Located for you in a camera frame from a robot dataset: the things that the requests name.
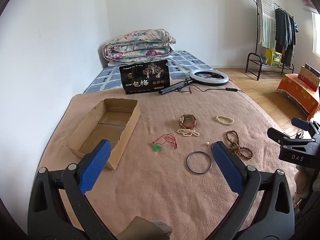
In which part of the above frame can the black snack bag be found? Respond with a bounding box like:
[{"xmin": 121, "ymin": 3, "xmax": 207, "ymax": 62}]
[{"xmin": 119, "ymin": 59, "xmax": 171, "ymax": 95}]

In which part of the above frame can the cardboard box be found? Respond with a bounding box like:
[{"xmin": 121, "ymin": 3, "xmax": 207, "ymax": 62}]
[{"xmin": 66, "ymin": 98, "xmax": 141, "ymax": 171}]

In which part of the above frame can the window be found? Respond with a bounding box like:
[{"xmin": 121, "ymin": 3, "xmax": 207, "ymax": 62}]
[{"xmin": 311, "ymin": 11, "xmax": 320, "ymax": 54}]

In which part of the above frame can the green striped hanging towel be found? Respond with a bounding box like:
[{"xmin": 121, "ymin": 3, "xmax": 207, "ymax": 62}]
[{"xmin": 257, "ymin": 0, "xmax": 277, "ymax": 49}]

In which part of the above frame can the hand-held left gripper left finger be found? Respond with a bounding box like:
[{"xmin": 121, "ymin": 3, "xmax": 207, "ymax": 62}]
[{"xmin": 27, "ymin": 139, "xmax": 118, "ymax": 240}]

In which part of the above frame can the folded floral quilt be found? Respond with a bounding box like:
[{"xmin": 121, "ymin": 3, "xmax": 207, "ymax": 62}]
[{"xmin": 103, "ymin": 28, "xmax": 176, "ymax": 67}]

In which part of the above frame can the brown wooden bead string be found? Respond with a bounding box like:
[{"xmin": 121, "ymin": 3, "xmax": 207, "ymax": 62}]
[{"xmin": 211, "ymin": 130, "xmax": 253, "ymax": 160}]

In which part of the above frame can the green pendant red cord necklace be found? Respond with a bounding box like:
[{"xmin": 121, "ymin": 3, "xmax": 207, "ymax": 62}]
[{"xmin": 152, "ymin": 133, "xmax": 178, "ymax": 152}]

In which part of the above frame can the black metal clothes rack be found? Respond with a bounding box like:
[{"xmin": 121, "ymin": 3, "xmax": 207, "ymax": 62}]
[{"xmin": 245, "ymin": 0, "xmax": 297, "ymax": 81}]

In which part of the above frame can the dark flat box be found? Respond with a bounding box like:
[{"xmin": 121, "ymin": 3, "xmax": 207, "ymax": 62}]
[{"xmin": 304, "ymin": 63, "xmax": 320, "ymax": 78}]

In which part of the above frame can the white pearl necklace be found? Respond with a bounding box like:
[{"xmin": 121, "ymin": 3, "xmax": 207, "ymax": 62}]
[{"xmin": 177, "ymin": 128, "xmax": 200, "ymax": 137}]

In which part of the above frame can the yellow box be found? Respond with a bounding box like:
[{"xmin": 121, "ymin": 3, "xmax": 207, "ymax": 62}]
[{"xmin": 265, "ymin": 49, "xmax": 275, "ymax": 65}]

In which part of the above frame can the white ring light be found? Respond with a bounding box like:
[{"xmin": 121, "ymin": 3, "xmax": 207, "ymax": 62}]
[{"xmin": 189, "ymin": 69, "xmax": 229, "ymax": 86}]

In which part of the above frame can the yellow crate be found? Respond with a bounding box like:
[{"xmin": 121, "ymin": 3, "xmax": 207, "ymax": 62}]
[{"xmin": 271, "ymin": 51, "xmax": 282, "ymax": 67}]

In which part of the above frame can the person's right hand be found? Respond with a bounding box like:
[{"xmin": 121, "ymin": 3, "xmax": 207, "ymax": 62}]
[{"xmin": 293, "ymin": 164, "xmax": 312, "ymax": 203}]

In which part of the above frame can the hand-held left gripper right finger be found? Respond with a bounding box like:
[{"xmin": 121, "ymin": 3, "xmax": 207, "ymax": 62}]
[{"xmin": 211, "ymin": 141, "xmax": 297, "ymax": 240}]

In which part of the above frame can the black folded tripod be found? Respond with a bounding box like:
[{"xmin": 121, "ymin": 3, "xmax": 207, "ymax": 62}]
[{"xmin": 159, "ymin": 78, "xmax": 194, "ymax": 95}]

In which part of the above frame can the white pearl bracelet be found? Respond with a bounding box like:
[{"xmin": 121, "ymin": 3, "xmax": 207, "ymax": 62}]
[{"xmin": 216, "ymin": 115, "xmax": 234, "ymax": 125}]

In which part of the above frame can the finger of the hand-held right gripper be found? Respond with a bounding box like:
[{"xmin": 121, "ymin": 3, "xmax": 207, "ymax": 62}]
[
  {"xmin": 291, "ymin": 117, "xmax": 320, "ymax": 137},
  {"xmin": 267, "ymin": 127, "xmax": 300, "ymax": 145}
]

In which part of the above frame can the tan flat box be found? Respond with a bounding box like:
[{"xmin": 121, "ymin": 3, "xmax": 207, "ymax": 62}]
[{"xmin": 300, "ymin": 66, "xmax": 320, "ymax": 92}]

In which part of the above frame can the pink blanket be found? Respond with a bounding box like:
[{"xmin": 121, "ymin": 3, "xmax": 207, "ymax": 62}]
[{"xmin": 37, "ymin": 87, "xmax": 300, "ymax": 240}]

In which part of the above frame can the dark grey hanging garment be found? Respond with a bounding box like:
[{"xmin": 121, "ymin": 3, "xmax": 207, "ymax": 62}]
[{"xmin": 285, "ymin": 12, "xmax": 297, "ymax": 68}]

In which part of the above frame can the red flat box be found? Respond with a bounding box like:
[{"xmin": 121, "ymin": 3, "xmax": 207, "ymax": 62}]
[{"xmin": 299, "ymin": 74, "xmax": 318, "ymax": 88}]

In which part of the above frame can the orange cloth covered table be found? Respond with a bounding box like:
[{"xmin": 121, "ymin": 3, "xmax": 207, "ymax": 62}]
[{"xmin": 277, "ymin": 73, "xmax": 320, "ymax": 121}]

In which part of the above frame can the silver metal bangle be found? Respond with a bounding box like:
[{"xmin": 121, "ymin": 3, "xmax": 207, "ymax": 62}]
[{"xmin": 187, "ymin": 151, "xmax": 213, "ymax": 174}]

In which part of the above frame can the dark green hanging jacket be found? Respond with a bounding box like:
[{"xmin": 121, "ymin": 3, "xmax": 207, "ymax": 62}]
[{"xmin": 274, "ymin": 8, "xmax": 288, "ymax": 52}]

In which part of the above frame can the red strap wristwatch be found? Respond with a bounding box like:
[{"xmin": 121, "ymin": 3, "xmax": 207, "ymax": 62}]
[{"xmin": 179, "ymin": 114, "xmax": 197, "ymax": 130}]

